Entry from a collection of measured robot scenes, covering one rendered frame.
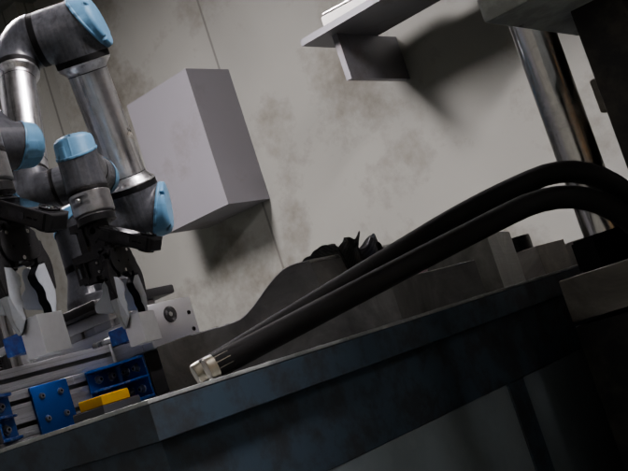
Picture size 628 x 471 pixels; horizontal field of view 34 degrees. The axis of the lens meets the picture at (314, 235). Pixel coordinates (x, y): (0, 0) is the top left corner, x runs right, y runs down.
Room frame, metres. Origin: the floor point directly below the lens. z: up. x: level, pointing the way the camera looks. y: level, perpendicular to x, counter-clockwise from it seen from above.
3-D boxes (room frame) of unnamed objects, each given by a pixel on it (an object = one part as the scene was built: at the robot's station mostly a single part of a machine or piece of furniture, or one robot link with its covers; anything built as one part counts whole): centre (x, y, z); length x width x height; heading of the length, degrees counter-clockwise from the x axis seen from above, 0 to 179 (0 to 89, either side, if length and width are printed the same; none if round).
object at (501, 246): (2.08, -0.10, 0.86); 0.50 x 0.26 x 0.11; 71
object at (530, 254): (2.40, -0.42, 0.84); 0.20 x 0.15 x 0.07; 54
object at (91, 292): (2.25, 0.49, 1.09); 0.15 x 0.15 x 0.10
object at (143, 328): (1.85, 0.38, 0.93); 0.13 x 0.05 x 0.05; 67
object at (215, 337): (1.74, 0.04, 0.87); 0.50 x 0.26 x 0.14; 54
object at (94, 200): (1.84, 0.37, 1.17); 0.08 x 0.08 x 0.05
